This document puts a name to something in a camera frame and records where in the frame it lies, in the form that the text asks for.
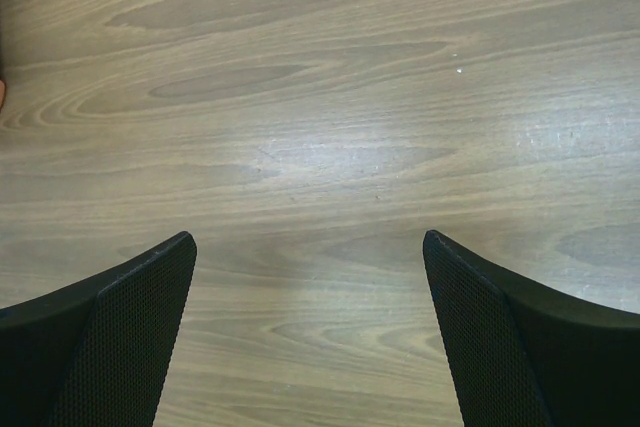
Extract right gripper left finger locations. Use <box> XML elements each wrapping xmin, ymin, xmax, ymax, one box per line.
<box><xmin>1</xmin><ymin>232</ymin><xmax>197</xmax><ymax>426</ymax></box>

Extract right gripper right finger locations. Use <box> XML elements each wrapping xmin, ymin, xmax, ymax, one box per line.
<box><xmin>423</xmin><ymin>230</ymin><xmax>639</xmax><ymax>426</ymax></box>

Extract orange plastic bin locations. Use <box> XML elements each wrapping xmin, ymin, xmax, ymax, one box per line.
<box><xmin>0</xmin><ymin>79</ymin><xmax>6</xmax><ymax>110</ymax></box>

